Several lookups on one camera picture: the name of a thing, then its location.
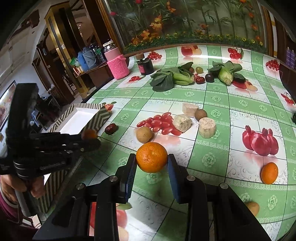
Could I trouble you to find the dark orange mandarin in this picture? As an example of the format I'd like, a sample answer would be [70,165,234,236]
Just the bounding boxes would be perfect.
[81,129,97,140]

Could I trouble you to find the person's left hand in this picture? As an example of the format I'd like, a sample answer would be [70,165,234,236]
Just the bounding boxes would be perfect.
[1,175,45,204]

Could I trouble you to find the chevron patterned white tray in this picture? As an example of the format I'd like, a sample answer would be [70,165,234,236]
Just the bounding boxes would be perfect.
[38,103,112,213]

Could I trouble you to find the red date near tray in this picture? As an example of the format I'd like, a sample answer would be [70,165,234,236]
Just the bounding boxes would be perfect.
[104,123,118,136]

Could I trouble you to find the brown round fruit behind mandarin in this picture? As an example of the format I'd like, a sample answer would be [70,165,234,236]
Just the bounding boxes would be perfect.
[136,126,153,144]

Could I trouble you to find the dark wooden sideboard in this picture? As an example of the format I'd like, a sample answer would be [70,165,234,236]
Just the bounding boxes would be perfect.
[74,62,113,89]

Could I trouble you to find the beige tofu block left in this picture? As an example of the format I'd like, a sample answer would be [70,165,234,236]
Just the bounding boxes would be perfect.
[173,114,192,133]

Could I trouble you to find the brown round fruit right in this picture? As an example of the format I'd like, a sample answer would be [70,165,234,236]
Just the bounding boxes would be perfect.
[245,201,260,216]

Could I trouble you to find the brown kiwi near tofu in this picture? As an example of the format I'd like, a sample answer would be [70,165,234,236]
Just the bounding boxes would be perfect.
[195,109,207,121]

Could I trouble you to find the beige tofu block back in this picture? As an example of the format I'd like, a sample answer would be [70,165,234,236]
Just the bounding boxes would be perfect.
[182,103,199,118]

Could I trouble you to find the blue kettle on sideboard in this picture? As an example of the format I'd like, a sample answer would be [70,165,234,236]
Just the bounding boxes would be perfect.
[78,47,98,72]

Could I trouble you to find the pink knitted sleeve bottle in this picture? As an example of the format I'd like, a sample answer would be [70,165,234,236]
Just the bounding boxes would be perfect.
[103,40,130,80]

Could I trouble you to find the dark jar red label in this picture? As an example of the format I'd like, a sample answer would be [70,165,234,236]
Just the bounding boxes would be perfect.
[135,53,154,75]

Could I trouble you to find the green bok choy left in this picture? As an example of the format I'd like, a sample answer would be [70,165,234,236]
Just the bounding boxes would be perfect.
[149,62,194,92]

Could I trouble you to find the green bok choy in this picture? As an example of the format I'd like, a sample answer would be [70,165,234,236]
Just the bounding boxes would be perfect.
[149,62,194,92]
[208,61,246,85]

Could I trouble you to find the dark red jujube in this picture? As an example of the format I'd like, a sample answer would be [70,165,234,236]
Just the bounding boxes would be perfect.
[195,76,206,84]

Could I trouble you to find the dark plum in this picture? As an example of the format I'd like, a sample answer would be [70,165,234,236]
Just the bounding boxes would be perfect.
[205,73,214,83]

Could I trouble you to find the green grape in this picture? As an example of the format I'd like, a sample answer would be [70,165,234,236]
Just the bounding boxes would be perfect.
[196,66,204,74]

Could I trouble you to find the green bok choy right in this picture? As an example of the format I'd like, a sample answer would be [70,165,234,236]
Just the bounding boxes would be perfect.
[208,61,246,85]

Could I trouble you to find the purple bottles on shelf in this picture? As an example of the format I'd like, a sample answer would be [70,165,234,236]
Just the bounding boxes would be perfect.
[285,47,295,69]

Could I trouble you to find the flower garden wall mural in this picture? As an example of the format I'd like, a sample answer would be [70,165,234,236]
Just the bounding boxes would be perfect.
[103,0,267,54]

